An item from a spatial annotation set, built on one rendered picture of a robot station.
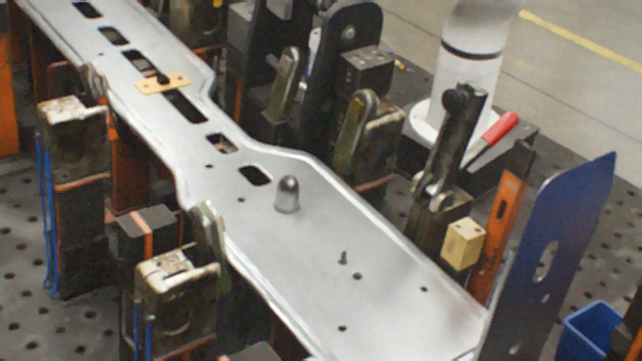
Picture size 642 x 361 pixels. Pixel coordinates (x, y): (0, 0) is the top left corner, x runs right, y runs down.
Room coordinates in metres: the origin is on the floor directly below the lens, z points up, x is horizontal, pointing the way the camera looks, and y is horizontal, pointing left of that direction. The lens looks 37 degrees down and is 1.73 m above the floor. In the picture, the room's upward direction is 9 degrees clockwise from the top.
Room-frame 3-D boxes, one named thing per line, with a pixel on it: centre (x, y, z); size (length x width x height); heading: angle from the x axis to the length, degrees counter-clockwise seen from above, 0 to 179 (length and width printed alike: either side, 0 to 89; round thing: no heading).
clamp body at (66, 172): (0.99, 0.35, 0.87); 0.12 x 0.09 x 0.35; 132
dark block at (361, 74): (1.12, -0.05, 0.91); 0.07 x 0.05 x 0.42; 132
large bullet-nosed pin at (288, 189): (0.89, 0.03, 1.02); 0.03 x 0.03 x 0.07
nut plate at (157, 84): (1.15, 0.26, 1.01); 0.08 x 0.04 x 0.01; 131
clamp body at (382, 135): (1.06, -0.08, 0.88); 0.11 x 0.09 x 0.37; 132
